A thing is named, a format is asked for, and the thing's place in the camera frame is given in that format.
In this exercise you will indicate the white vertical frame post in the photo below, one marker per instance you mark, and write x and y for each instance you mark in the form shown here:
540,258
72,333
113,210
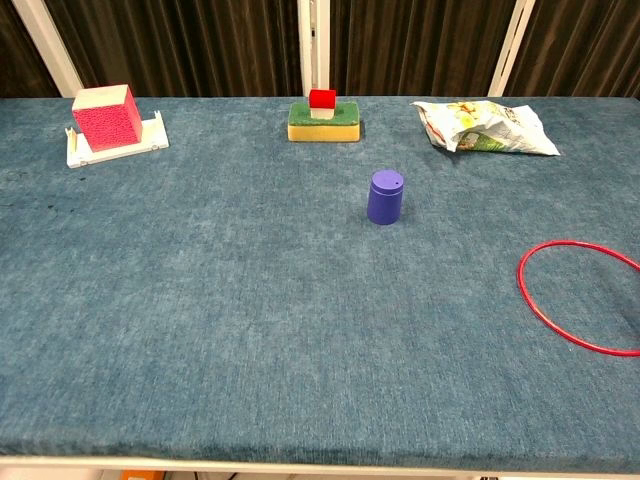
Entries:
312,47

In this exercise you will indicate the white plastic tray base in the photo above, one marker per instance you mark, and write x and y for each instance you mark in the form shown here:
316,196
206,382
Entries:
155,135

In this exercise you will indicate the dark pleated curtain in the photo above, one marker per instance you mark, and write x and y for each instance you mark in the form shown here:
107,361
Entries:
200,45

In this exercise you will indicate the crumpled white snack bag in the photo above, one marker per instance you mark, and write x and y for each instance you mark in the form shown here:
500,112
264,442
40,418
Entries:
490,131

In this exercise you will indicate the purple plastic cup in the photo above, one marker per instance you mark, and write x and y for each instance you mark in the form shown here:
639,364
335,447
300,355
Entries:
383,200

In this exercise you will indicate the white slanted frame post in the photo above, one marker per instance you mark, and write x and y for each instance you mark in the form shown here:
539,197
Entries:
47,45
511,47

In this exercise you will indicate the blue fabric table cover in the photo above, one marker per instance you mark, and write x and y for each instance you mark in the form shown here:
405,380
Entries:
250,300

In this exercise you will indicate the pink and white cube box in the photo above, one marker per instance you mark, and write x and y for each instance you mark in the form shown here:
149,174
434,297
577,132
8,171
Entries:
107,122

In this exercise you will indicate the yellow sponge with green top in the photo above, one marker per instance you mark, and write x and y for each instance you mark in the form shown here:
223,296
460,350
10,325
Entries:
323,131

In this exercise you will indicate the small red and white block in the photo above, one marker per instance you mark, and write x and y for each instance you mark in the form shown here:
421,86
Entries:
322,102

